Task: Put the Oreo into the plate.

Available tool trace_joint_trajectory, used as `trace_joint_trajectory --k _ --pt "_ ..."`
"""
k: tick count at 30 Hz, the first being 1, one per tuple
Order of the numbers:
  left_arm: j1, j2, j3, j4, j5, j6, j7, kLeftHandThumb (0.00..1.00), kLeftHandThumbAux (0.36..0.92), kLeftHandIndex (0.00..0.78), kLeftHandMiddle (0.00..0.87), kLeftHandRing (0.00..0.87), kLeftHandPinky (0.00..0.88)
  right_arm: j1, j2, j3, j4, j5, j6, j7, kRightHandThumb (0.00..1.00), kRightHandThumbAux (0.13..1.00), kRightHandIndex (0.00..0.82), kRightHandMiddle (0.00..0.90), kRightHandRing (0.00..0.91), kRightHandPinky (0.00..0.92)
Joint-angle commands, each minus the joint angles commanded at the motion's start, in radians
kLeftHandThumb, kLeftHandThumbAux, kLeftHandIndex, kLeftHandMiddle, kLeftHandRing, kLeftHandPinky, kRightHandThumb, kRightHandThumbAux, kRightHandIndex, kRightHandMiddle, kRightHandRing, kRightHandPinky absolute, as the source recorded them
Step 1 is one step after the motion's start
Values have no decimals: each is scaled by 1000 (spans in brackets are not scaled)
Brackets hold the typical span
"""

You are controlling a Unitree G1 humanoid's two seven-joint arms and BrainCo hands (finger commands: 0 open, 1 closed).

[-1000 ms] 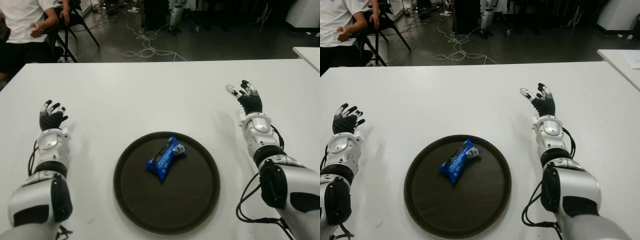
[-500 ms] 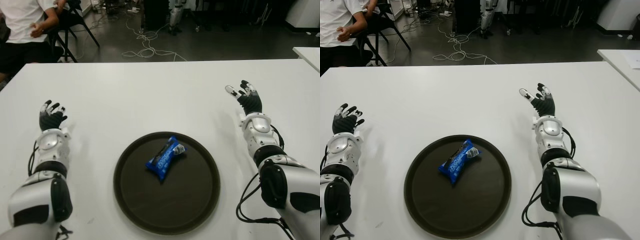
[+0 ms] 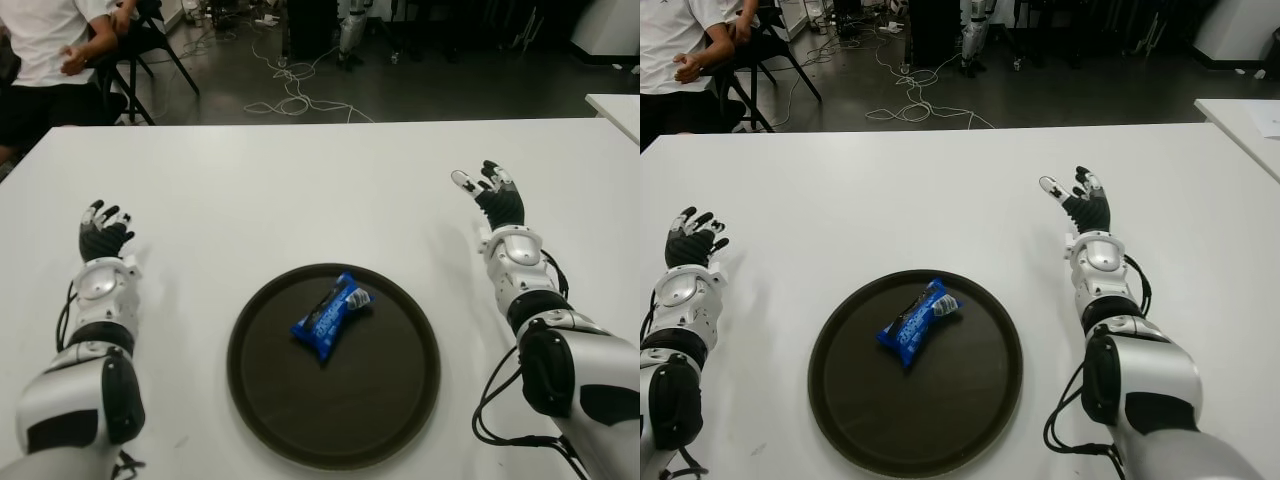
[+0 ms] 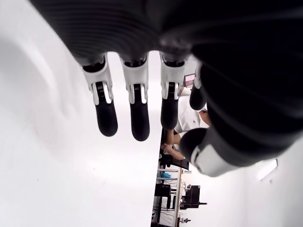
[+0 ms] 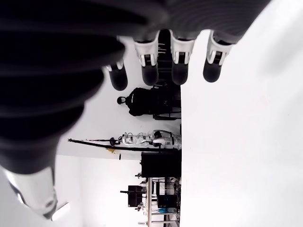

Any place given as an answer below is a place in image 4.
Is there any pink display screen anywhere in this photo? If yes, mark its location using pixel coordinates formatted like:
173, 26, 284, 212
184, 74, 196, 87

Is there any rectangular ceiling lamp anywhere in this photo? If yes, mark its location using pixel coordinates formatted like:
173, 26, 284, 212
257, 158, 278, 182

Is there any cluttered desk with equipment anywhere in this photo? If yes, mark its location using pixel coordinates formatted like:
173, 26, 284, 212
150, 163, 208, 227

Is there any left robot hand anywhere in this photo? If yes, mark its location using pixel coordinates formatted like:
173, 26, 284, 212
29, 0, 303, 178

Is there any seated person in white shirt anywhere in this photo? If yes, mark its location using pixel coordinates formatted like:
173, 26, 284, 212
159, 85, 212, 161

